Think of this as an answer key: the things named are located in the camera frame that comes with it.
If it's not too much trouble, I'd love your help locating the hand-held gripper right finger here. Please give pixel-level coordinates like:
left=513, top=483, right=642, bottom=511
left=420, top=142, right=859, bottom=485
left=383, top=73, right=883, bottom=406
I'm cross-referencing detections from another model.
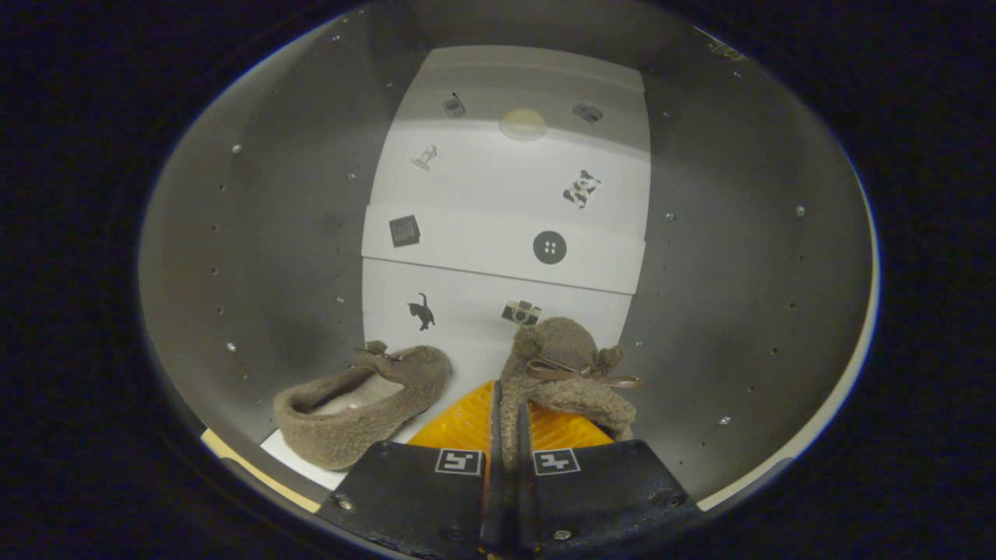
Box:
left=515, top=401, right=705, bottom=557

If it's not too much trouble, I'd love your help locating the brown fluffy shoe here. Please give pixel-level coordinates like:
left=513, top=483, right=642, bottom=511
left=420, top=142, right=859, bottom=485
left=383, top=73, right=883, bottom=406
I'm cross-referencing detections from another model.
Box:
left=272, top=340, right=454, bottom=471
left=498, top=316, right=645, bottom=471

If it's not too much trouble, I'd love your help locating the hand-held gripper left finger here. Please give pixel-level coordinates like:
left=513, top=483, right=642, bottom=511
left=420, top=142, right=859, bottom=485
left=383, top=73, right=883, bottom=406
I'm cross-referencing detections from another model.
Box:
left=315, top=380, right=499, bottom=557

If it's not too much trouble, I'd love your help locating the grey shoe cabinet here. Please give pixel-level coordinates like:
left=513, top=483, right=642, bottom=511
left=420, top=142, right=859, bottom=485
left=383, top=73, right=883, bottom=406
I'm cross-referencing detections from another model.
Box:
left=139, top=0, right=882, bottom=514

